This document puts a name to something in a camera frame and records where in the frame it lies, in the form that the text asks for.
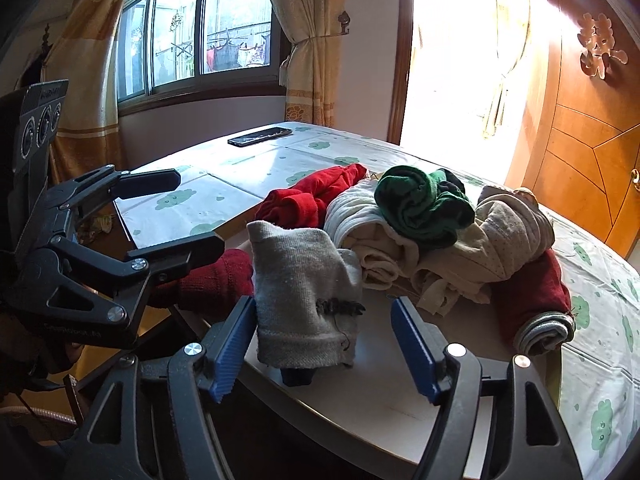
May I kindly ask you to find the metal flexible hose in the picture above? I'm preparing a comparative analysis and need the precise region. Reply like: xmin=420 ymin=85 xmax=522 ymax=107
xmin=0 ymin=402 xmax=78 ymax=426

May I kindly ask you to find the sheer curtain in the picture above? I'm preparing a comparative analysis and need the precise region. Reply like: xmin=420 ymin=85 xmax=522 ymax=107
xmin=480 ymin=0 xmax=532 ymax=139

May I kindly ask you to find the small colourful wrapper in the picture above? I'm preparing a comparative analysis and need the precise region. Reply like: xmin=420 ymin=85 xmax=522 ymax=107
xmin=80 ymin=212 xmax=116 ymax=234

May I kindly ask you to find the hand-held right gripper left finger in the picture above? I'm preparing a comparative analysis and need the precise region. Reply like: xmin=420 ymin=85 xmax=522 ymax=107
xmin=62 ymin=295 xmax=258 ymax=480

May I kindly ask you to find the wooden coat stand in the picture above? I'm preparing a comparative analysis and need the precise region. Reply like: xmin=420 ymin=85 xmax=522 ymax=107
xmin=40 ymin=22 xmax=56 ymax=61

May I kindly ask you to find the cardboard box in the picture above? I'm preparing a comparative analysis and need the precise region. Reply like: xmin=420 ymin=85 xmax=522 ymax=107
xmin=200 ymin=230 xmax=566 ymax=480

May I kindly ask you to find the orange striped curtain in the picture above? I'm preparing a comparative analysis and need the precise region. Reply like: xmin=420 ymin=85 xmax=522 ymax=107
xmin=42 ymin=0 xmax=138 ymax=186

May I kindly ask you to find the door ornament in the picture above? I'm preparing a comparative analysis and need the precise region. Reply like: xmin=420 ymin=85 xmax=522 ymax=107
xmin=577 ymin=12 xmax=629 ymax=81

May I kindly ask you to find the cream underwear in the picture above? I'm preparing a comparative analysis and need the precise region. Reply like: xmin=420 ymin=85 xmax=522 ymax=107
xmin=345 ymin=220 xmax=426 ymax=291

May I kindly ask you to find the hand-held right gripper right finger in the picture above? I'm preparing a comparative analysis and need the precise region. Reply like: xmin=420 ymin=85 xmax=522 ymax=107
xmin=390 ymin=296 xmax=583 ymax=480

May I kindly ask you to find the dark blue small object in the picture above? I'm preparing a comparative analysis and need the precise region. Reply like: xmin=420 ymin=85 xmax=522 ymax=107
xmin=280 ymin=367 xmax=319 ymax=387

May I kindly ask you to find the dark red grey-waistband underwear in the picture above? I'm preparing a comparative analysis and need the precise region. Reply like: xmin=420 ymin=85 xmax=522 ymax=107
xmin=492 ymin=249 xmax=576 ymax=357

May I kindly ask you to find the black phone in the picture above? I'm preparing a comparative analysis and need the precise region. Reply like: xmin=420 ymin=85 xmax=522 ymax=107
xmin=227 ymin=126 xmax=293 ymax=148

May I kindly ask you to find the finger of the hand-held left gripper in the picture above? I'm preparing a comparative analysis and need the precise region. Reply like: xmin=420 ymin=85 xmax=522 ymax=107
xmin=47 ymin=232 xmax=226 ymax=347
xmin=47 ymin=164 xmax=182 ymax=214

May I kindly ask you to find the grey knit underwear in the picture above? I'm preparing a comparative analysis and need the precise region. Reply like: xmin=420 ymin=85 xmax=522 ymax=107
xmin=246 ymin=220 xmax=366 ymax=371

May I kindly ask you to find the white towel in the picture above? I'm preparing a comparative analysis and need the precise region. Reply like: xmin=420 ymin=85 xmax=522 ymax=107
xmin=415 ymin=185 xmax=556 ymax=318

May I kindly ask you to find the red knit underwear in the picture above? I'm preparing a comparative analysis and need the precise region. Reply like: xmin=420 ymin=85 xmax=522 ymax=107
xmin=150 ymin=249 xmax=256 ymax=318

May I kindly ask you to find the red towel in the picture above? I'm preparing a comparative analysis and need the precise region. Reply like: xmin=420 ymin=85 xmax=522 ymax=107
xmin=254 ymin=162 xmax=368 ymax=231

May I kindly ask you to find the green and black underwear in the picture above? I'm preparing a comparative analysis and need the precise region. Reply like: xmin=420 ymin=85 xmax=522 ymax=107
xmin=374 ymin=165 xmax=476 ymax=250

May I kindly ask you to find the wooden door frame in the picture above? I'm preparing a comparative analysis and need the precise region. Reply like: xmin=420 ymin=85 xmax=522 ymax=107
xmin=387 ymin=0 xmax=416 ymax=146

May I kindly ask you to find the orange wooden door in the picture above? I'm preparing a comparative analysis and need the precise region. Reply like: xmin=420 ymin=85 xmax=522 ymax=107
xmin=505 ymin=0 xmax=640 ymax=261

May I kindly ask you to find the window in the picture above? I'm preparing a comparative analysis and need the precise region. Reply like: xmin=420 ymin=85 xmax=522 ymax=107
xmin=117 ymin=0 xmax=281 ymax=106

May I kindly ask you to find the hanging laundry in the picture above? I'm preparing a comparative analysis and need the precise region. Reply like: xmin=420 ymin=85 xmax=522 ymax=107
xmin=206 ymin=30 xmax=272 ymax=72

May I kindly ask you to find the cream tied curtain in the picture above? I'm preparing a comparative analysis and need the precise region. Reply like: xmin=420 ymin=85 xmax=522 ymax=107
xmin=259 ymin=0 xmax=351 ymax=128

